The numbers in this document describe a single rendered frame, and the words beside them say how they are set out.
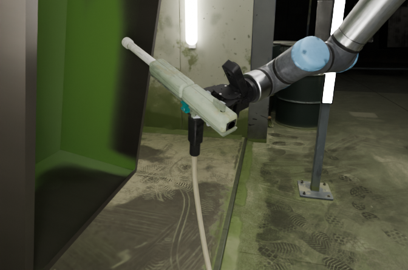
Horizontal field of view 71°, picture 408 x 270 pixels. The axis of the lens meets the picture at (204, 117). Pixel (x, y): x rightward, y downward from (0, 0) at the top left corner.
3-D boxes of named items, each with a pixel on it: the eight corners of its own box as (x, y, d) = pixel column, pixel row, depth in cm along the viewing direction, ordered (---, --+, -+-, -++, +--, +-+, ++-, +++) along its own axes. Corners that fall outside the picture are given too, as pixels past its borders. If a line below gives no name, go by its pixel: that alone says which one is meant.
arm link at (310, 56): (328, 33, 77) (295, 54, 88) (299, 33, 72) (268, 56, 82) (340, 64, 75) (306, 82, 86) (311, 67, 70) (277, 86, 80)
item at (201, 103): (229, 176, 75) (241, 108, 61) (215, 185, 73) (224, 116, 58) (138, 90, 104) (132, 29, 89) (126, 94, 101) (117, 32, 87)
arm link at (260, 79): (273, 78, 79) (248, 64, 85) (261, 84, 77) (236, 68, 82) (266, 104, 85) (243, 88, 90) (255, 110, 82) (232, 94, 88)
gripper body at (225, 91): (224, 126, 77) (254, 110, 83) (227, 101, 71) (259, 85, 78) (206, 111, 81) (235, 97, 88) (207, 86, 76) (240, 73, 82)
